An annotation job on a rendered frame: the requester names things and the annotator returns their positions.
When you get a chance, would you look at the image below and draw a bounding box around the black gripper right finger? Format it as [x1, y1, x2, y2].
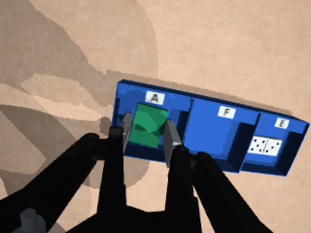
[162, 120, 273, 233]

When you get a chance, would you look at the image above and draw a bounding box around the green square block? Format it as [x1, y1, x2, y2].
[128, 102, 168, 148]

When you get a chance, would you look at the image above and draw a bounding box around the blue rack of bins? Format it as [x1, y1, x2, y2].
[111, 79, 310, 177]

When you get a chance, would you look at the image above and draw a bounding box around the white domino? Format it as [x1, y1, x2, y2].
[248, 135, 282, 156]

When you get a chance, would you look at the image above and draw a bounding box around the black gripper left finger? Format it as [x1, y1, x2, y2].
[0, 112, 133, 233]

